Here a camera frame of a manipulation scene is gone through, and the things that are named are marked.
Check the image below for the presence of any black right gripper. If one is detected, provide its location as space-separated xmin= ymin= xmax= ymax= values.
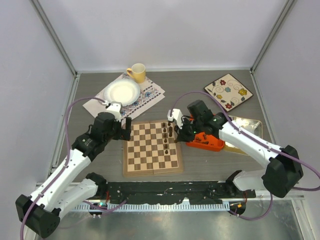
xmin=174 ymin=116 xmax=203 ymax=143

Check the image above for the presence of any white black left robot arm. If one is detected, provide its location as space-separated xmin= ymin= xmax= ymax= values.
xmin=15 ymin=112 xmax=132 ymax=239

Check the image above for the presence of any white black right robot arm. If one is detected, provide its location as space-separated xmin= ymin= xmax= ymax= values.
xmin=167 ymin=100 xmax=304 ymax=198

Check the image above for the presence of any dark chess piece cluster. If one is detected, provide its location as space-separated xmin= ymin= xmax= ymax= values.
xmin=195 ymin=133 xmax=214 ymax=145

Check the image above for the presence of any wooden chess board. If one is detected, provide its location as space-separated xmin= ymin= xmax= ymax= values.
xmin=122 ymin=120 xmax=184 ymax=177

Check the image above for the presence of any gold tray of light pieces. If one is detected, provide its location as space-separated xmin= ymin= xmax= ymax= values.
xmin=223 ymin=116 xmax=263 ymax=156

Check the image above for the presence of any orange plastic tray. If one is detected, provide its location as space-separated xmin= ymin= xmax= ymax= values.
xmin=185 ymin=112 xmax=225 ymax=153

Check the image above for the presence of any white paper bowl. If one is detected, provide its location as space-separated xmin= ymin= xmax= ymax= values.
xmin=103 ymin=79 xmax=141 ymax=106

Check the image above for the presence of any floral square plate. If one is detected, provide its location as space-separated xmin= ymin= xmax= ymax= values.
xmin=204 ymin=73 xmax=254 ymax=112

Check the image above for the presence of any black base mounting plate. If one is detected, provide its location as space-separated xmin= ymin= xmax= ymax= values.
xmin=90 ymin=181 xmax=256 ymax=205

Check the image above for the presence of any yellow mug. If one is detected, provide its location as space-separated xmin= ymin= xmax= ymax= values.
xmin=126 ymin=63 xmax=146 ymax=84

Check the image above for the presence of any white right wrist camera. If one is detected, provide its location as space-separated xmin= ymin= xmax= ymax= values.
xmin=167 ymin=108 xmax=184 ymax=129

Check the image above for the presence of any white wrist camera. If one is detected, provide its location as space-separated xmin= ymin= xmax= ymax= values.
xmin=102 ymin=101 xmax=122 ymax=122
xmin=167 ymin=108 xmax=184 ymax=129

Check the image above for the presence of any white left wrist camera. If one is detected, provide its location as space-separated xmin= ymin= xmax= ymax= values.
xmin=102 ymin=101 xmax=122 ymax=122

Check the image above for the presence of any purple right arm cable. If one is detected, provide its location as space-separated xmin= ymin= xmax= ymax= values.
xmin=167 ymin=90 xmax=320 ymax=222

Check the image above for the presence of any aluminium frame rail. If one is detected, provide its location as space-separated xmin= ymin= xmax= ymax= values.
xmin=31 ymin=180 xmax=306 ymax=213

